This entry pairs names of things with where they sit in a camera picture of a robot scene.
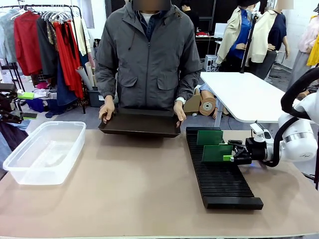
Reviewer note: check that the cream garment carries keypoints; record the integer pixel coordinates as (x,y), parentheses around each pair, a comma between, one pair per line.
(81,37)

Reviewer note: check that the black tripod pole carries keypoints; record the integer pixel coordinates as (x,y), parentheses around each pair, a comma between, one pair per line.
(249,42)

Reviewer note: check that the low black metal rack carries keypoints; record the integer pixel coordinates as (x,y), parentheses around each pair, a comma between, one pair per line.
(12,72)

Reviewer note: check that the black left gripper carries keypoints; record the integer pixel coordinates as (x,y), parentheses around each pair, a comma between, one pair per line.
(7,99)

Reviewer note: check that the cream paper roll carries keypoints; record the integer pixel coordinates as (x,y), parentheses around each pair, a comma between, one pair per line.
(89,72)

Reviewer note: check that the person's left hand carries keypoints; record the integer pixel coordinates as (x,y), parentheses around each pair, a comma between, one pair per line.
(180,110)

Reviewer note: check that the light blue-grey garment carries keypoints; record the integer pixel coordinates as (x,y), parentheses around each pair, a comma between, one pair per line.
(7,35)

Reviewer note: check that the black slotted PCB rack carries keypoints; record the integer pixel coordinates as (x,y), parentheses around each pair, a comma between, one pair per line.
(224,181)

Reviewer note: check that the person's right hand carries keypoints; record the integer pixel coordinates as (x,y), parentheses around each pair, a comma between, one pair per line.
(107,110)

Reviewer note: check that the mannequin in pink and yellow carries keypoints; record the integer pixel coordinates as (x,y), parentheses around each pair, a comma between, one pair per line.
(302,57)

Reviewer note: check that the blue cloth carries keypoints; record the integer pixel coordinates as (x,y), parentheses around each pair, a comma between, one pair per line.
(40,105)

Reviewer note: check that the mannequin in cream coat blue shirt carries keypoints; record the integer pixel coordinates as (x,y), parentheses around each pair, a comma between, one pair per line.
(230,37)

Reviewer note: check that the grey storage bin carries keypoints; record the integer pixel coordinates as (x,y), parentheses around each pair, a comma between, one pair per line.
(96,98)

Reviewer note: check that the person in grey jacket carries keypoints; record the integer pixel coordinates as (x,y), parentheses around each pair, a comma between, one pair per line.
(149,62)

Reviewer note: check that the white wrist watch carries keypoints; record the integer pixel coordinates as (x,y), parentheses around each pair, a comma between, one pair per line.
(180,100)

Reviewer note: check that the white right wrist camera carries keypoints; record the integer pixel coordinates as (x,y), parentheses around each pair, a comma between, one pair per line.
(260,133)

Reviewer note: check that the person's right forearm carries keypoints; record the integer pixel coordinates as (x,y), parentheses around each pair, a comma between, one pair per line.
(106,85)

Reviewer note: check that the red dress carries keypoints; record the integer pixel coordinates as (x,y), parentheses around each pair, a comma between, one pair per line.
(67,59)

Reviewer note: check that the person in black clothes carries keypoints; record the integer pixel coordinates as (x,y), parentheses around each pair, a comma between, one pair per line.
(192,17)

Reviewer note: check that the dark grey garment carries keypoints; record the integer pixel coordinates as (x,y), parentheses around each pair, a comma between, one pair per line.
(47,57)

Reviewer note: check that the navy blue skirt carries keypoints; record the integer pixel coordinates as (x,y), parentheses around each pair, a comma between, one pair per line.
(63,89)

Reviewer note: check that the brown cardboard spool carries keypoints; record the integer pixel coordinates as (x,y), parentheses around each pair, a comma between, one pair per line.
(207,106)

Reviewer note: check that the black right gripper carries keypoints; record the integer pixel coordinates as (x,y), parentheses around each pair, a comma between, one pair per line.
(256,150)

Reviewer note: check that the person's left forearm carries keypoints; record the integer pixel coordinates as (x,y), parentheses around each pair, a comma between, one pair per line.
(190,84)

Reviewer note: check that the white crate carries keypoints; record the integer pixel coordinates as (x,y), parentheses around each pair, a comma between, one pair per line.
(210,62)

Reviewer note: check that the green PCB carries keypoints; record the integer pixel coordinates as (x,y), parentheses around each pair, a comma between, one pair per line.
(209,137)
(216,154)

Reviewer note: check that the red shirt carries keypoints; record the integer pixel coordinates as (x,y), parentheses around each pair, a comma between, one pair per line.
(26,44)

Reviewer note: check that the dark brown serving tray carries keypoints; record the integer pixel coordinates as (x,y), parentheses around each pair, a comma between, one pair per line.
(139,124)

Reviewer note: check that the clear plastic storage box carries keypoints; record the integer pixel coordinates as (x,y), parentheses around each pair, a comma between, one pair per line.
(45,154)

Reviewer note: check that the white table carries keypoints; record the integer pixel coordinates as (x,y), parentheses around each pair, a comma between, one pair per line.
(239,92)

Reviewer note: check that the white paper roll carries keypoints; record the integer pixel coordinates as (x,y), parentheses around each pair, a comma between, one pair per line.
(84,78)

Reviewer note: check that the open cardboard box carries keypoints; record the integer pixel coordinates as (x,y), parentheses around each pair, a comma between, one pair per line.
(191,103)

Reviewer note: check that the black metal clothes rack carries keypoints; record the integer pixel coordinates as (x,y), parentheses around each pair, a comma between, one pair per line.
(74,15)

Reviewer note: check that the mannequin in cream jacket navy top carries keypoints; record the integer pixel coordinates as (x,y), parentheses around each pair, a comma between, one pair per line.
(261,42)

